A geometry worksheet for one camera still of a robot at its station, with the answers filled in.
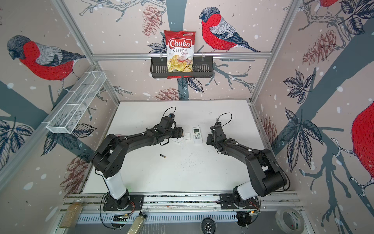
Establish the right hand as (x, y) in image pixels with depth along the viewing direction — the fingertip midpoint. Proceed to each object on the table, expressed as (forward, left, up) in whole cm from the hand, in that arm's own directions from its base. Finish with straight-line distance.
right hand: (209, 139), depth 93 cm
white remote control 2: (+4, +8, -2) cm, 9 cm away
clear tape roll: (-40, -38, -6) cm, 56 cm away
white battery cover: (+4, +15, -4) cm, 16 cm away
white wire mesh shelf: (-7, +73, +30) cm, 79 cm away
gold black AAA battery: (-11, +29, -3) cm, 32 cm away
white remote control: (+1, +21, -3) cm, 21 cm away
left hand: (+4, +20, +5) cm, 21 cm away
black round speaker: (-45, +2, +7) cm, 46 cm away
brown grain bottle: (-45, +66, +2) cm, 80 cm away
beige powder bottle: (-46, +34, +1) cm, 57 cm away
